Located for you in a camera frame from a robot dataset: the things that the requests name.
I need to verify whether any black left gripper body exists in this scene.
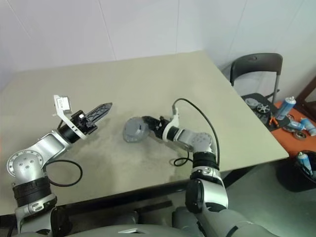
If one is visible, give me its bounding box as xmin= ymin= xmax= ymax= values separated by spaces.
xmin=70 ymin=111 xmax=98 ymax=135

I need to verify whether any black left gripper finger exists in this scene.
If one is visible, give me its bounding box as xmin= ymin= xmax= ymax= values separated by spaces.
xmin=84 ymin=102 xmax=113 ymax=117
xmin=86 ymin=103 xmax=114 ymax=125

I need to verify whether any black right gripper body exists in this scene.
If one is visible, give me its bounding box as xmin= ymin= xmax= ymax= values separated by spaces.
xmin=147 ymin=115 xmax=171 ymax=140

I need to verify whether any motor stator with copper windings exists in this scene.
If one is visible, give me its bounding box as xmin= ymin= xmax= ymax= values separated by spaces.
xmin=122 ymin=117 xmax=150 ymax=144

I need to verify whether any grey round plastic cap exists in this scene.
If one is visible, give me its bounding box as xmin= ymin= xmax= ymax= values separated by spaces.
xmin=244 ymin=96 xmax=259 ymax=109

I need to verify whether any silver spoked wheel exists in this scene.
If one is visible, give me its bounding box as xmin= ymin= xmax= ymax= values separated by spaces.
xmin=255 ymin=103 xmax=272 ymax=115

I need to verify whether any black folding chair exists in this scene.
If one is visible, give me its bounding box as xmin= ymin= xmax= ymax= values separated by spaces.
xmin=229 ymin=52 xmax=292 ymax=129

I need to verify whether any orange stool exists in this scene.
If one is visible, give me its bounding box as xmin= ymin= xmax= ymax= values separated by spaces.
xmin=270 ymin=99 xmax=316 ymax=161

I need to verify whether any blue white spray can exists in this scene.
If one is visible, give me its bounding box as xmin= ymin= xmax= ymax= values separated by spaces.
xmin=286 ymin=120 xmax=306 ymax=131
xmin=274 ymin=96 xmax=296 ymax=121
xmin=299 ymin=117 xmax=316 ymax=136
xmin=296 ymin=151 xmax=314 ymax=177

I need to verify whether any grey robot torso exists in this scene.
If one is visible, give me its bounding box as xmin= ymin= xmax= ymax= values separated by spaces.
xmin=71 ymin=209 xmax=316 ymax=237

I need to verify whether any steel ball bearing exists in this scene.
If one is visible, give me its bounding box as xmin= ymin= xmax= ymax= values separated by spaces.
xmin=291 ymin=131 xmax=309 ymax=141

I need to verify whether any black round bin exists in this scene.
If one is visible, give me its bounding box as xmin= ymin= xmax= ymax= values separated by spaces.
xmin=276 ymin=150 xmax=316 ymax=194

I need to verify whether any brown wooden cabinet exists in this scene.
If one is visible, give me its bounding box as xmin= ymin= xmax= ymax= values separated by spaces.
xmin=295 ymin=75 xmax=316 ymax=117

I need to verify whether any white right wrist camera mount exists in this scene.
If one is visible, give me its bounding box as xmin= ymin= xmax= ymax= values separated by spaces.
xmin=161 ymin=105 xmax=180 ymax=140

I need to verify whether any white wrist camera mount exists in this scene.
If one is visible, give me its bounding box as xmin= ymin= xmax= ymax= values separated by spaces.
xmin=161 ymin=105 xmax=180 ymax=140
xmin=52 ymin=94 xmax=98 ymax=140

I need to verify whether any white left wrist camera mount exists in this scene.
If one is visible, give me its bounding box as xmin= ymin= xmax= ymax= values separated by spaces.
xmin=52 ymin=94 xmax=98 ymax=140

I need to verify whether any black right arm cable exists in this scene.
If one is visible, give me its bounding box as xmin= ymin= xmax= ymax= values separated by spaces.
xmin=171 ymin=98 xmax=221 ymax=171

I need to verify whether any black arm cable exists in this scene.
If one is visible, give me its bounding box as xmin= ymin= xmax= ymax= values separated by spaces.
xmin=44 ymin=159 xmax=83 ymax=187
xmin=171 ymin=98 xmax=221 ymax=171

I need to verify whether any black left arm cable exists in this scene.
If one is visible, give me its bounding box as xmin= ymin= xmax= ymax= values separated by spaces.
xmin=44 ymin=159 xmax=83 ymax=187

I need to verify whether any black table frame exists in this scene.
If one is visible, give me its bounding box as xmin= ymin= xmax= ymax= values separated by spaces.
xmin=55 ymin=164 xmax=258 ymax=218

